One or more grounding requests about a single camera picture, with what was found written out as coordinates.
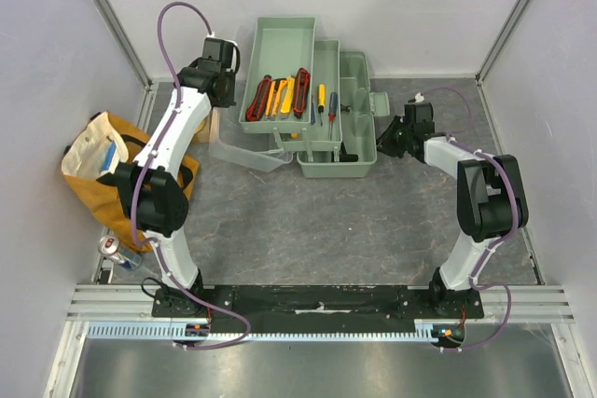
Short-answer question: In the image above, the red black utility knife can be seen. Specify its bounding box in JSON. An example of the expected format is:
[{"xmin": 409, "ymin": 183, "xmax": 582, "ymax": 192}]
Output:
[{"xmin": 245, "ymin": 75, "xmax": 272, "ymax": 122}]

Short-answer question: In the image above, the yellow black utility knife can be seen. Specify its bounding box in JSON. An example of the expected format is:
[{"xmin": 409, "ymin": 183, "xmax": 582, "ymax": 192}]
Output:
[{"xmin": 265, "ymin": 78, "xmax": 287, "ymax": 119}]

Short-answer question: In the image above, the orange handled screwdriver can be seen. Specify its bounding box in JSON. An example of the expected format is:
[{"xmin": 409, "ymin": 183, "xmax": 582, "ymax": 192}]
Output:
[{"xmin": 317, "ymin": 84, "xmax": 326, "ymax": 125}]

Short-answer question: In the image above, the green clear-lid toolbox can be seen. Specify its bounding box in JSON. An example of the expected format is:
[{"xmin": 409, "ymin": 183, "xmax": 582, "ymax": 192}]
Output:
[{"xmin": 209, "ymin": 17, "xmax": 389, "ymax": 179}]

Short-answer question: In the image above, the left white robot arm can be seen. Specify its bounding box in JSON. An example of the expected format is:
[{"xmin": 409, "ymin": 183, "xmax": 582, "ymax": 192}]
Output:
[{"xmin": 115, "ymin": 36, "xmax": 241, "ymax": 317}]

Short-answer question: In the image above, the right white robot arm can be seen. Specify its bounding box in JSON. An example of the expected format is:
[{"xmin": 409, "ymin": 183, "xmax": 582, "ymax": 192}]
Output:
[{"xmin": 376, "ymin": 102, "xmax": 529, "ymax": 318}]

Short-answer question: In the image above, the yellow canvas tote bag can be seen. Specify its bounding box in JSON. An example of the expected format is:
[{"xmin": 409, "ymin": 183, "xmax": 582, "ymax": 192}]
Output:
[{"xmin": 61, "ymin": 111, "xmax": 201, "ymax": 254}]

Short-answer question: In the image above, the red bull can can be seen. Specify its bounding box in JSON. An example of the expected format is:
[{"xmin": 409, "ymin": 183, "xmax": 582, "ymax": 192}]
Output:
[{"xmin": 98, "ymin": 235, "xmax": 142, "ymax": 270}]

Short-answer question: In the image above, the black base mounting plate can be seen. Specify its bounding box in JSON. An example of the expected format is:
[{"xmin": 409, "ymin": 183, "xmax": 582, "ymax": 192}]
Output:
[{"xmin": 152, "ymin": 284, "xmax": 484, "ymax": 323}]

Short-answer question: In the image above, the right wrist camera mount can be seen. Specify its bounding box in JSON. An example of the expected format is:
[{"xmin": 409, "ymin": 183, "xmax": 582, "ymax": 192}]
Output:
[{"xmin": 408, "ymin": 92, "xmax": 424, "ymax": 103}]

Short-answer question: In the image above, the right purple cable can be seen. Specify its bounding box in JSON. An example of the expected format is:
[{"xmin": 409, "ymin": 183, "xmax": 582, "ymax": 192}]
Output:
[{"xmin": 422, "ymin": 87, "xmax": 521, "ymax": 351}]

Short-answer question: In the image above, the blue slotted cable duct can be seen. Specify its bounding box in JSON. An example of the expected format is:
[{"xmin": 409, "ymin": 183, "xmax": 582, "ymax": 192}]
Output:
[{"xmin": 87, "ymin": 321, "xmax": 438, "ymax": 342}]

